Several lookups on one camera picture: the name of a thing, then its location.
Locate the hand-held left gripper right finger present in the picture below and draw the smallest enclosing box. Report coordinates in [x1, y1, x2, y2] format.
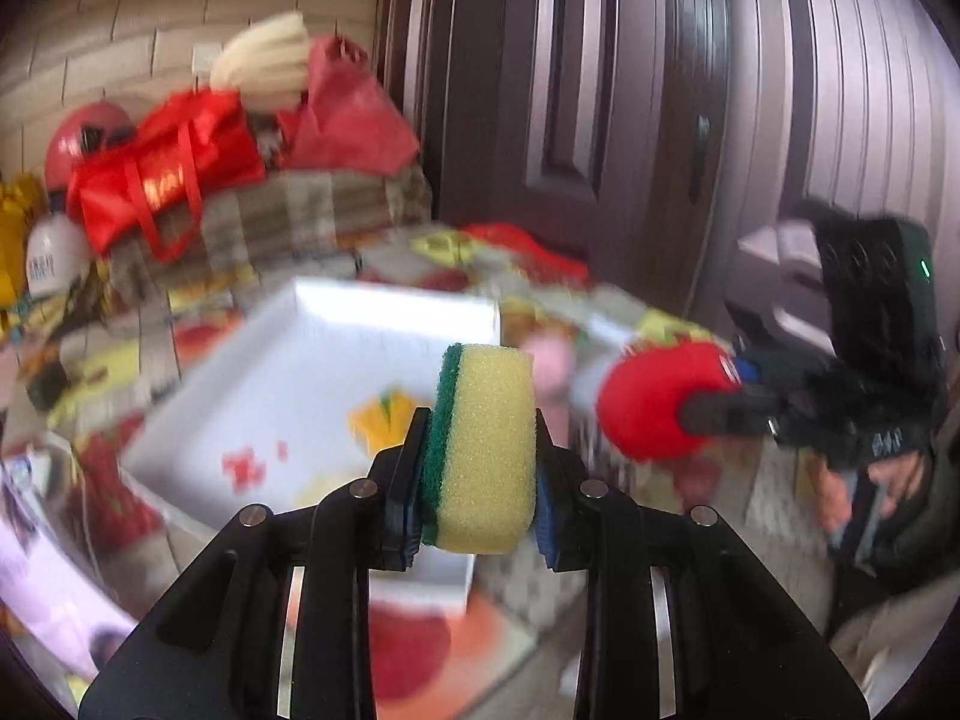
[534, 405, 871, 720]

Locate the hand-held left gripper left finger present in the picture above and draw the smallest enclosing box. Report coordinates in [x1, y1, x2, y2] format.
[79, 406, 432, 720]

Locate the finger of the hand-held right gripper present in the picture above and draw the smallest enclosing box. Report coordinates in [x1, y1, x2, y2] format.
[720, 345, 796, 388]
[679, 384, 785, 437]

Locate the red plush toy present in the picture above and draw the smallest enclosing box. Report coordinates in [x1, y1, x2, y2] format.
[596, 341, 743, 462]

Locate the yellow and green sponge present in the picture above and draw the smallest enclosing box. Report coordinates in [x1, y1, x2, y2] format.
[418, 343, 538, 556]

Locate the pink plush toy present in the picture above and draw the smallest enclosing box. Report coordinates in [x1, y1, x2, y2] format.
[521, 330, 578, 398]

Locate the white plastic tray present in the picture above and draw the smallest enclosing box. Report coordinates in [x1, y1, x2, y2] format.
[120, 277, 502, 608]

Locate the person's right forearm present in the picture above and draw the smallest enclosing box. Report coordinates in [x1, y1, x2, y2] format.
[847, 435, 960, 597]

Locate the person's right hand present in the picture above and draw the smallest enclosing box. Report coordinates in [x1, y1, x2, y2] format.
[819, 457, 931, 541]

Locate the crumpled red plastic bag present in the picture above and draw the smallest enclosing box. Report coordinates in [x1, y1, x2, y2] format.
[465, 221, 590, 287]

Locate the plaid covered box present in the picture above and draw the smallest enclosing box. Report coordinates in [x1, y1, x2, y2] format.
[105, 165, 434, 293]

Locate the dark brown door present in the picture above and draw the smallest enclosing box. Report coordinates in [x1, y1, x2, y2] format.
[375, 0, 960, 428]

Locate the red tote bag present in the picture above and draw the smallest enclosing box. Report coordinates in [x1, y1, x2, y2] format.
[66, 88, 267, 263]

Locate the white helmet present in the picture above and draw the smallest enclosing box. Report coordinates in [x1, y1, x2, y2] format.
[26, 211, 92, 299]

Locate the cream foam roll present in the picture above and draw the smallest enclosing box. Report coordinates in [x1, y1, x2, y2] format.
[210, 11, 312, 115]

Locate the yellow shopping bag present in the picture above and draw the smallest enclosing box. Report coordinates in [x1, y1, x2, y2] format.
[0, 172, 42, 301]

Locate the pink helmet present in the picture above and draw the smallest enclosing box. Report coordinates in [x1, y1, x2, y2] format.
[45, 101, 136, 192]

